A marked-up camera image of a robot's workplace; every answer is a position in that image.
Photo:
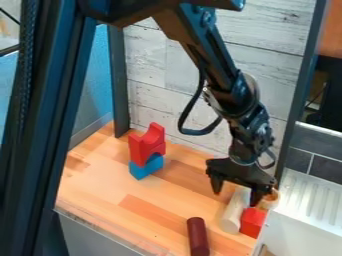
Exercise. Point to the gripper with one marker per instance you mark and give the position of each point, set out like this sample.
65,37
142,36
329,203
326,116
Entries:
242,174

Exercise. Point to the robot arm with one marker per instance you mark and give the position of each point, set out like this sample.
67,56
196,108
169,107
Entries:
216,53

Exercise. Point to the cream cylinder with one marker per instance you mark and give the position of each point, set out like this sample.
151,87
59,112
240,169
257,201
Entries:
234,213

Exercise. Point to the red cube block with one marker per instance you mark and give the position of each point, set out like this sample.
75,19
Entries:
252,222

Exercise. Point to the tan wooden block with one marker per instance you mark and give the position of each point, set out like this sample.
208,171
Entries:
271,199

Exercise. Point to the dark red cylinder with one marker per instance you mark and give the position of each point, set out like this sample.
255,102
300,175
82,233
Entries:
198,236

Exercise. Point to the blue block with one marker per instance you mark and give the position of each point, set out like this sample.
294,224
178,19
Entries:
143,170

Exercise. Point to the red arch block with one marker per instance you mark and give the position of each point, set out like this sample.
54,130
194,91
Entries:
146,146

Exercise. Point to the white toy sink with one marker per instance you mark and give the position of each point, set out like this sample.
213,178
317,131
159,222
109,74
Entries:
307,213

